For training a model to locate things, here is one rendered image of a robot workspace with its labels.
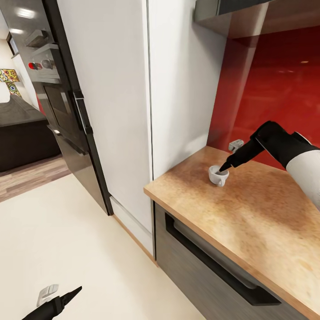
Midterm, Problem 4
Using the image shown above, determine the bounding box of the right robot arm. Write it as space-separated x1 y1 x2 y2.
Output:
219 121 320 211

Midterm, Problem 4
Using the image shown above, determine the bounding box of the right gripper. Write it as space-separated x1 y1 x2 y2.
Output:
219 144 256 171

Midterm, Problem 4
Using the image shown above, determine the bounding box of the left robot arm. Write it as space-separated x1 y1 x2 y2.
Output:
22 284 82 320

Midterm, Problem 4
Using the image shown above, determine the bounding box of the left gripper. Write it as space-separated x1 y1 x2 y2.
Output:
27 286 82 320

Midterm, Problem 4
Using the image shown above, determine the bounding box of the coffee cup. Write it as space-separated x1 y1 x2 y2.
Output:
208 165 229 187

